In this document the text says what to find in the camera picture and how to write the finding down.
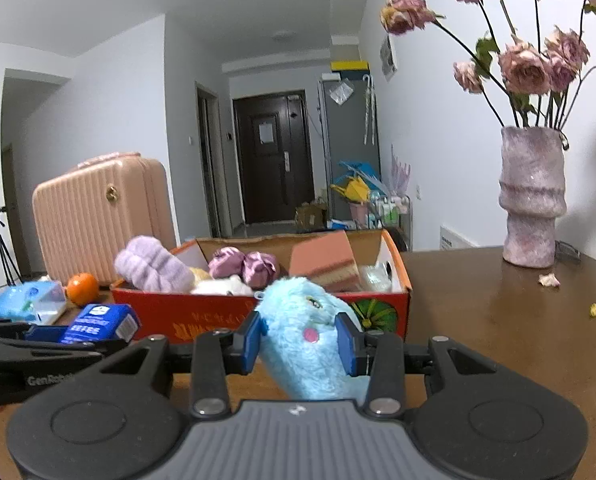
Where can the bunch of dried pink roses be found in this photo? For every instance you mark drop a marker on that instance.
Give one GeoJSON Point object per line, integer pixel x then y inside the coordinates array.
{"type": "Point", "coordinates": [525, 67]}

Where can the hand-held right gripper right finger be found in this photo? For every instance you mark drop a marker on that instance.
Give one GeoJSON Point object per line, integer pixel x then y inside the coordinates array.
{"type": "Point", "coordinates": [349, 347]}

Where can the lavender fuzzy sock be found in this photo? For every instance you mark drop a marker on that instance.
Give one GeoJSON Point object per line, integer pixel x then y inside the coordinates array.
{"type": "Point", "coordinates": [153, 265]}

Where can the white paper notice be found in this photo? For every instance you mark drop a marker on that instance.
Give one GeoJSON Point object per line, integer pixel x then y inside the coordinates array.
{"type": "Point", "coordinates": [265, 133]}

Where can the blue folded item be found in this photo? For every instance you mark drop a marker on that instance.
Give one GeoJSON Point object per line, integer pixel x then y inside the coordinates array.
{"type": "Point", "coordinates": [360, 171]}

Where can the red cardboard box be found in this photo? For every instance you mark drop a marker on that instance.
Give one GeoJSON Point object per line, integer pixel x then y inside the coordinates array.
{"type": "Point", "coordinates": [178, 310]}

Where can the storage cart with bottles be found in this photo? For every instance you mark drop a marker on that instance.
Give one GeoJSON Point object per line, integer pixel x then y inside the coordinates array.
{"type": "Point", "coordinates": [388, 212]}

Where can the brown cardboard box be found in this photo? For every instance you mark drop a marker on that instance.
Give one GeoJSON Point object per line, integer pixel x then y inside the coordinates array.
{"type": "Point", "coordinates": [310, 217]}

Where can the yellow and white plush alpaca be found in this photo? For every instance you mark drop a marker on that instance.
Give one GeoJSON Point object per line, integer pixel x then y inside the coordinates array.
{"type": "Point", "coordinates": [218, 287]}

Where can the orange fruit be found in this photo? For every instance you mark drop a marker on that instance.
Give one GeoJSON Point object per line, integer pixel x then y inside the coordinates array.
{"type": "Point", "coordinates": [83, 289]}

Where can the translucent white scrunchie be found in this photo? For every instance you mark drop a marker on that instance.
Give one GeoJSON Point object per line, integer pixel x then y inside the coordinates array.
{"type": "Point", "coordinates": [375, 277]}

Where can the dark entrance door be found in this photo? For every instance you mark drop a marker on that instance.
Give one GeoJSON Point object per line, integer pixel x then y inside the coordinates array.
{"type": "Point", "coordinates": [268, 180]}

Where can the purple satin pouch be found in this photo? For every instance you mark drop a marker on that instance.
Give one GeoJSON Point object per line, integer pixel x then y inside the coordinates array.
{"type": "Point", "coordinates": [243, 265]}

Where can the light blue patterned tissue pack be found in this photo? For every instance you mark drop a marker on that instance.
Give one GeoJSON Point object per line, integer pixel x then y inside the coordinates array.
{"type": "Point", "coordinates": [23, 302]}

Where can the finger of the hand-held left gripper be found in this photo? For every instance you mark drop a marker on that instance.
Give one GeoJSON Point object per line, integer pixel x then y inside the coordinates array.
{"type": "Point", "coordinates": [53, 351]}
{"type": "Point", "coordinates": [43, 335]}

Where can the purple plant wall decal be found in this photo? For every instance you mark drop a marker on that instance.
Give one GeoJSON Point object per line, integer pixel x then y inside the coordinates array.
{"type": "Point", "coordinates": [400, 170]}

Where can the blue milk carton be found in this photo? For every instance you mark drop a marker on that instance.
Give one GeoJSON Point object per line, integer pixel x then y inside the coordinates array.
{"type": "Point", "coordinates": [100, 322]}

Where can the light blue plush toy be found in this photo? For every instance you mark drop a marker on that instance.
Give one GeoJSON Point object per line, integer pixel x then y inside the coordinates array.
{"type": "Point", "coordinates": [298, 340]}

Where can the interior side door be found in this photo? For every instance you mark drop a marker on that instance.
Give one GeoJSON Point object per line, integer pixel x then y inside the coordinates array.
{"type": "Point", "coordinates": [210, 160]}

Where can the clear plastic bag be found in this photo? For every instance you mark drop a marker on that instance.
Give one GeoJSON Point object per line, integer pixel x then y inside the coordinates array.
{"type": "Point", "coordinates": [341, 92]}

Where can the black tripod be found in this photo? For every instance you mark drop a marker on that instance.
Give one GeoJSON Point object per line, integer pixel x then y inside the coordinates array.
{"type": "Point", "coordinates": [0, 250]}

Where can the hanging folded umbrellas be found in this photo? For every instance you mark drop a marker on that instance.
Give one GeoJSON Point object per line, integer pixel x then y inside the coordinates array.
{"type": "Point", "coordinates": [369, 110]}

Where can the grey cabinet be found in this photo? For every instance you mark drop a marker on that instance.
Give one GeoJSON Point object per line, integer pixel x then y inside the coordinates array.
{"type": "Point", "coordinates": [348, 150]}

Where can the brown scouring sponge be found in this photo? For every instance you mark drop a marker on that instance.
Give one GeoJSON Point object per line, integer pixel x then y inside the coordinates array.
{"type": "Point", "coordinates": [323, 260]}

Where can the pink ribbed suitcase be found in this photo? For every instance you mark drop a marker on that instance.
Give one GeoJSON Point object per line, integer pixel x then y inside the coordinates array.
{"type": "Point", "coordinates": [93, 220]}

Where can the purple textured vase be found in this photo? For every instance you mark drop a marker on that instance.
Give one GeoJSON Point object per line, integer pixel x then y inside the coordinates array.
{"type": "Point", "coordinates": [533, 200]}

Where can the yellow folded item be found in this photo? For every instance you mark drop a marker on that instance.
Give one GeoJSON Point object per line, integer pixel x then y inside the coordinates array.
{"type": "Point", "coordinates": [353, 192]}

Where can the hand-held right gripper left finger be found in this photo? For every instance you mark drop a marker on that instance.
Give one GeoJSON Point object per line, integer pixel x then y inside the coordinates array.
{"type": "Point", "coordinates": [248, 345]}

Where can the yellow and black box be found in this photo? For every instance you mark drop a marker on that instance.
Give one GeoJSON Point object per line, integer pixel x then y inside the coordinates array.
{"type": "Point", "coordinates": [350, 66]}

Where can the fallen rose petal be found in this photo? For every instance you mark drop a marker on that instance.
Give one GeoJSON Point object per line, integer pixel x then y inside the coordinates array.
{"type": "Point", "coordinates": [549, 280]}

